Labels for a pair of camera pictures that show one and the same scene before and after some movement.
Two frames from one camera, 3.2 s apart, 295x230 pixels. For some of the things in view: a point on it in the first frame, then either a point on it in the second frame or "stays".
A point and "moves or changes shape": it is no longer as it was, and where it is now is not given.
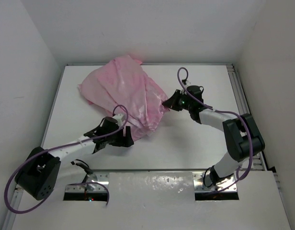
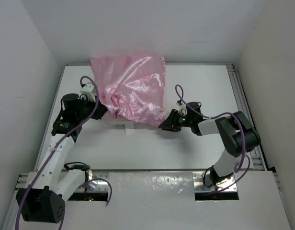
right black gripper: (172, 102) → (171, 123)
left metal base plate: (101, 178) stays
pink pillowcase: (122, 82) moves or changes shape
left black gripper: (123, 141) → (100, 110)
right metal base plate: (199, 186) stays
